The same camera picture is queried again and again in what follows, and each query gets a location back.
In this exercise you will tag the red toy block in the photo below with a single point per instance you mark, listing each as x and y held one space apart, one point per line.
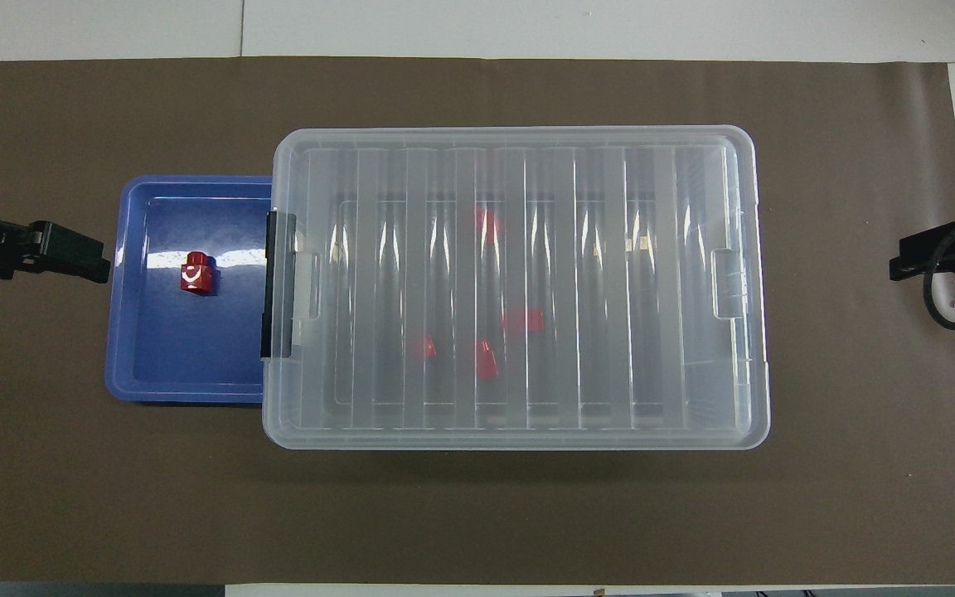
486 359
486 222
424 347
196 278
523 319

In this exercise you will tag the clear ribbed plastic lid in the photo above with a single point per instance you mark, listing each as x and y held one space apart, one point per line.
593 290

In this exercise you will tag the blue plastic tray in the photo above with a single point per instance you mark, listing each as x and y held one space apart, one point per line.
162 348

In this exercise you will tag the clear plastic storage box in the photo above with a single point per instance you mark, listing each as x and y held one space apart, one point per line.
361 414

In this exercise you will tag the brown table mat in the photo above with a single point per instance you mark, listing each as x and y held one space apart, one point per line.
527 514

